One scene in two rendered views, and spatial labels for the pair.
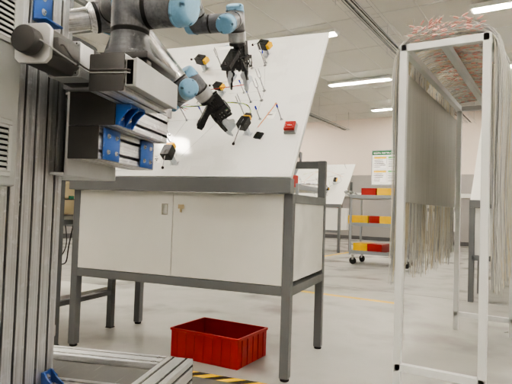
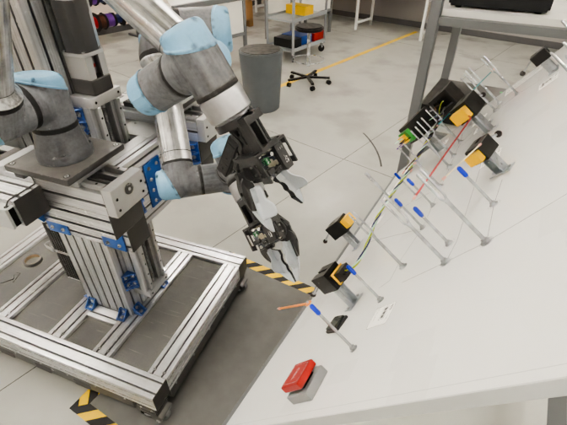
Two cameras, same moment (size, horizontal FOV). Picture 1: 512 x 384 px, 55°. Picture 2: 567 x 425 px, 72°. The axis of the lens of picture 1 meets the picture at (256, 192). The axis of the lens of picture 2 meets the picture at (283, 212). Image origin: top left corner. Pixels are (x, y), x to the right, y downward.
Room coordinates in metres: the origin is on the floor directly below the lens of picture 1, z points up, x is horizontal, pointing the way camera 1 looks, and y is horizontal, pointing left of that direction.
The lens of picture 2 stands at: (2.26, -0.49, 1.70)
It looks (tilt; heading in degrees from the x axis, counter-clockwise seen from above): 37 degrees down; 99
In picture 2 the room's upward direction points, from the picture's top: straight up
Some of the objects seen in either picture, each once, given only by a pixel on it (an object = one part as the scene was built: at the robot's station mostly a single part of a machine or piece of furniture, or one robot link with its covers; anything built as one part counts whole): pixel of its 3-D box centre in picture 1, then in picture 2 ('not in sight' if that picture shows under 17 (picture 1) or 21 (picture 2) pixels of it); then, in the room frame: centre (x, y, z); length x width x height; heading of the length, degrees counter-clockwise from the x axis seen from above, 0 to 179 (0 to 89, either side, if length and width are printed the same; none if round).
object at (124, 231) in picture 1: (124, 231); not in sight; (2.43, 0.64, 0.60); 0.55 x 0.02 x 0.39; 68
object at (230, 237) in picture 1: (225, 236); not in sight; (2.23, 0.13, 0.60); 0.55 x 0.03 x 0.39; 68
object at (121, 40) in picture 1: (129, 46); (60, 137); (1.49, 0.40, 1.21); 0.15 x 0.15 x 0.10
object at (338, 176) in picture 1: (318, 206); not in sight; (9.39, -1.20, 0.83); 1.18 x 0.72 x 1.65; 58
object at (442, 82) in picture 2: not in sight; (469, 104); (2.77, 1.15, 1.09); 0.35 x 0.33 x 0.07; 68
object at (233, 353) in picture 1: (219, 341); not in sight; (2.46, 0.16, 0.07); 0.39 x 0.29 x 0.14; 61
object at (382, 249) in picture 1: (379, 226); not in sight; (7.03, -1.77, 0.54); 0.99 x 0.50 x 1.08; 60
